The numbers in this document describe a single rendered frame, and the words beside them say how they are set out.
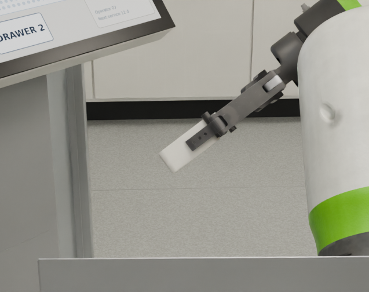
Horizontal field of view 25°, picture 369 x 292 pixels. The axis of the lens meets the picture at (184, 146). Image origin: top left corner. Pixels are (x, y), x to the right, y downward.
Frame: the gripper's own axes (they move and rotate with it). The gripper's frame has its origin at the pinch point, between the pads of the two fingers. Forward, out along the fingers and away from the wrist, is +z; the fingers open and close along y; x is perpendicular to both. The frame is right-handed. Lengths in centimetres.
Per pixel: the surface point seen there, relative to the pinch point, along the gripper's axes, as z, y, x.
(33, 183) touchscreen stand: 27.6, 29.2, 10.4
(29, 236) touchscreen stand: 34.3, 31.0, 4.0
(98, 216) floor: 61, 160, -1
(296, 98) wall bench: -11, 238, -11
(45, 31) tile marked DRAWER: 7.6, 14.4, 25.6
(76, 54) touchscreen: 6.3, 16.3, 20.5
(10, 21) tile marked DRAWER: 10.1, 11.2, 29.1
